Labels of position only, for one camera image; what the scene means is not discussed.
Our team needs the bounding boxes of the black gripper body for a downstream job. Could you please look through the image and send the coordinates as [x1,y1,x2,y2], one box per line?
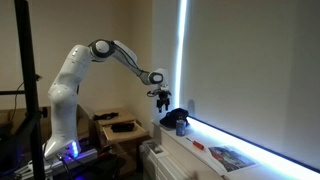
[147,86,171,104]

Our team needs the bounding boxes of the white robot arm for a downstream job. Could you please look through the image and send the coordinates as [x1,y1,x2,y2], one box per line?
[44,39,170,161]

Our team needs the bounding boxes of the navy blue cap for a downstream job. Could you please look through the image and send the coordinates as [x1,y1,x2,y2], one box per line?
[160,108,189,129]

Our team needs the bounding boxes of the black plastic tray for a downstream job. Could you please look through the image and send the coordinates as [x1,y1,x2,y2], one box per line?
[111,123,135,132]

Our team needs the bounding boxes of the wooden cabinet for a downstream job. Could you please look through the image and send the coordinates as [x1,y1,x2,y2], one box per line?
[91,108,146,176]

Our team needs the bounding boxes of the wooden pull-out shelf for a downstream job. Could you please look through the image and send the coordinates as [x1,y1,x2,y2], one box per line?
[102,123,147,144]

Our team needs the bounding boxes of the dark grey sock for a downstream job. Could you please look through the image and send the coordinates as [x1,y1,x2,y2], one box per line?
[93,112,119,121]

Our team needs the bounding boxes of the white flat box stack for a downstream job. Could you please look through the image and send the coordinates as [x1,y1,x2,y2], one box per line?
[140,140,188,180]

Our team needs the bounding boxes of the colourful magazine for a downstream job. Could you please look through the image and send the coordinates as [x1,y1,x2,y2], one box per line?
[209,146,255,172]

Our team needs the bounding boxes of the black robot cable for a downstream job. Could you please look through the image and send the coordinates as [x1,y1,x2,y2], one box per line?
[113,41,151,76]

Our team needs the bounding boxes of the black camera stand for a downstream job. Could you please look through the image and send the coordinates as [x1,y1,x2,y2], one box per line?
[0,0,45,180]

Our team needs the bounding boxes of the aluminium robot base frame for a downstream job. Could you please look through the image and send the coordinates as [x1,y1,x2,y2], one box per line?
[13,146,111,180]

